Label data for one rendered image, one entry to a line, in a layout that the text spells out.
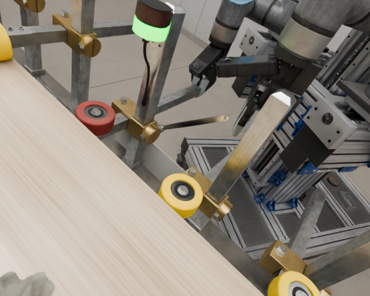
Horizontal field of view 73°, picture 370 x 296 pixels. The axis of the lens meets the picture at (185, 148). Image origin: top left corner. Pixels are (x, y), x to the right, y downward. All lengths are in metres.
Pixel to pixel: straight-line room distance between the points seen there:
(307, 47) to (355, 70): 0.68
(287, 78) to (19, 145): 0.48
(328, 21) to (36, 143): 0.50
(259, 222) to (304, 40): 1.15
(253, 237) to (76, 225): 1.11
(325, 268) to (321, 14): 0.42
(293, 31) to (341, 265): 0.40
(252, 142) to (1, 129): 0.43
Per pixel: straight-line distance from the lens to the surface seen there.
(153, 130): 0.61
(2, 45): 0.66
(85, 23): 0.71
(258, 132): 0.44
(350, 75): 1.14
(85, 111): 0.57
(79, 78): 0.77
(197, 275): 0.41
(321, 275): 0.58
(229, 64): 0.49
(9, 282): 0.38
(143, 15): 0.45
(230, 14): 0.77
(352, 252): 0.52
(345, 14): 0.47
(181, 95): 0.79
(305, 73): 0.50
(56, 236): 0.40
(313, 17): 0.46
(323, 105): 0.87
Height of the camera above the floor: 1.26
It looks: 41 degrees down
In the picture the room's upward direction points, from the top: 25 degrees clockwise
